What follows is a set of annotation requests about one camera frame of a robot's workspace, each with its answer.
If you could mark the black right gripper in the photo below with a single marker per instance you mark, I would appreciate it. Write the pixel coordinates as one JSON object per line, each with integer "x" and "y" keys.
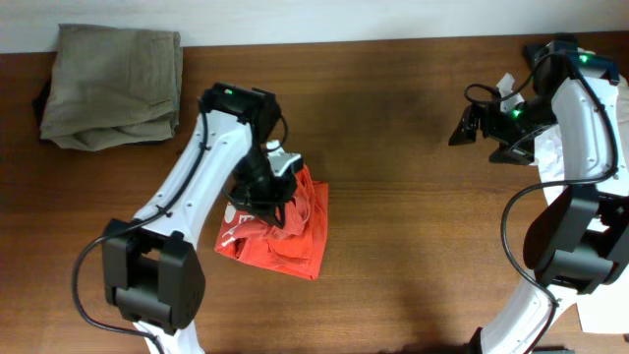
{"x": 520, "y": 153}

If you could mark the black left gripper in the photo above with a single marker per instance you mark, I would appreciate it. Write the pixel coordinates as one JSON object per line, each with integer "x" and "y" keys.
{"x": 270, "y": 203}

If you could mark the orange polo shirt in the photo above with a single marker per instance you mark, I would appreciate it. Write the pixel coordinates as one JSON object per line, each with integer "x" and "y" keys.
{"x": 297, "y": 248}

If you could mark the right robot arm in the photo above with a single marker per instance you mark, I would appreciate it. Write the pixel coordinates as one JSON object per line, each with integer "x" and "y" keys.
{"x": 532, "y": 309}

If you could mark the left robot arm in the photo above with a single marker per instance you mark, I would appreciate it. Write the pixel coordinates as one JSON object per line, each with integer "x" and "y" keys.
{"x": 152, "y": 273}

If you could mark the black garment under white shirt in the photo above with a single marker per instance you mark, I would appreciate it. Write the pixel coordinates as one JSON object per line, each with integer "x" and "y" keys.
{"x": 532, "y": 52}

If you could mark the folded olive green trousers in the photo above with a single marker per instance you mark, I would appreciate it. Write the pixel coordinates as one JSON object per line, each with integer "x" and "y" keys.
{"x": 111, "y": 87}

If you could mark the white t-shirt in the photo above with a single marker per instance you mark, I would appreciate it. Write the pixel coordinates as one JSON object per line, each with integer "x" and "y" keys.
{"x": 580, "y": 241}

